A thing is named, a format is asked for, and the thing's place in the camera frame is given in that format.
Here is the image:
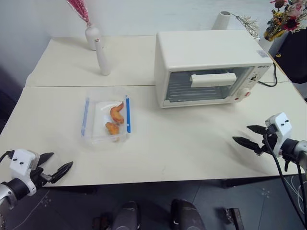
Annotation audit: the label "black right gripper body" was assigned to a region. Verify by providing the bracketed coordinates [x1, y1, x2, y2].
[254, 126, 280, 156]

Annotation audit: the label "black power cord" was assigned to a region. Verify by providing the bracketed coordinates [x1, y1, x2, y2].
[257, 62, 278, 88]

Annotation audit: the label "dark brown flat object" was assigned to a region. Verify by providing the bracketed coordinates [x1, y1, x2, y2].
[224, 207, 246, 230]

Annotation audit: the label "black rounded object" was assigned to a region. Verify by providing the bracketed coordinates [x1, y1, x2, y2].
[268, 30, 307, 84]

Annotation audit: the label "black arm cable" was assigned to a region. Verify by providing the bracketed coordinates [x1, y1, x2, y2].
[295, 161, 307, 218]
[263, 130, 307, 229]
[0, 150, 14, 164]

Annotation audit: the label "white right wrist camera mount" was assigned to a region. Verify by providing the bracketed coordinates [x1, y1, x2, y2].
[264, 112, 293, 158]

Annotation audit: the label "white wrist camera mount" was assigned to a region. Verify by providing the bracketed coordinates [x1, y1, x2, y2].
[264, 112, 293, 158]
[9, 149, 40, 196]

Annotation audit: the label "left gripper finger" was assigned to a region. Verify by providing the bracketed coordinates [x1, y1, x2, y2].
[38, 152, 55, 167]
[47, 161, 74, 184]

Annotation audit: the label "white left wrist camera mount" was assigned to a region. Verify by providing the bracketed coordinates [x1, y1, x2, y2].
[9, 149, 40, 196]

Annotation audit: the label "dark rounded shape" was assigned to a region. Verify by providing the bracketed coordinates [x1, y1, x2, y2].
[112, 200, 141, 230]
[170, 198, 206, 230]

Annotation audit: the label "large fried chicken wing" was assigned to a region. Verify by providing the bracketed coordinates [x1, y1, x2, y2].
[109, 101, 126, 125]

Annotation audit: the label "pink dried flowers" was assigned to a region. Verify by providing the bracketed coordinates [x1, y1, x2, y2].
[66, 0, 91, 26]

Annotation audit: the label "tall slender white vase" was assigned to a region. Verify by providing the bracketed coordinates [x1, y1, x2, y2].
[94, 39, 112, 76]

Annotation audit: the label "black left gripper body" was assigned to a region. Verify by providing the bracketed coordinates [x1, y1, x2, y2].
[29, 166, 53, 190]

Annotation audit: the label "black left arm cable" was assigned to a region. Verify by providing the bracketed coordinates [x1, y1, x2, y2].
[0, 150, 14, 164]

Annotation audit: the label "metal oven rack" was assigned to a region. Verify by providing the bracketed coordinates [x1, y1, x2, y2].
[166, 85, 231, 100]

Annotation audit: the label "colourful flower bouquet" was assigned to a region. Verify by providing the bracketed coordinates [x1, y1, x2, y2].
[263, 0, 307, 43]

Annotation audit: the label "round white bottle vase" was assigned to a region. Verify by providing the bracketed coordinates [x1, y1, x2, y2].
[85, 24, 103, 51]

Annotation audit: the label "white cylinder vase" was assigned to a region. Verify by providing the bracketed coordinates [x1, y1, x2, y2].
[211, 11, 232, 31]

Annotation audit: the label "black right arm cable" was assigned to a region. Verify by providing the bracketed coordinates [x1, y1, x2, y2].
[263, 130, 307, 229]
[295, 161, 307, 218]

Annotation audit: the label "small fried chicken piece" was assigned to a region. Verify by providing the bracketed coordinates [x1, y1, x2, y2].
[105, 121, 120, 136]

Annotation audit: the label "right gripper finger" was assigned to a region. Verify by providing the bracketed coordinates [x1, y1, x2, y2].
[232, 136, 262, 152]
[246, 124, 267, 136]

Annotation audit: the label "glass oven door with handle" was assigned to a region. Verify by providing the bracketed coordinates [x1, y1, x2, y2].
[164, 66, 257, 104]

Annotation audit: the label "white oven knob red dot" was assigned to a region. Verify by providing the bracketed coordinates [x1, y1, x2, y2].
[234, 87, 252, 103]

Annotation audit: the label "cream white toaster oven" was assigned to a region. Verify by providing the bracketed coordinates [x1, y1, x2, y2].
[154, 30, 275, 109]

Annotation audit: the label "clear container with blue clips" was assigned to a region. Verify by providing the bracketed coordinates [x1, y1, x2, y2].
[80, 89, 135, 151]

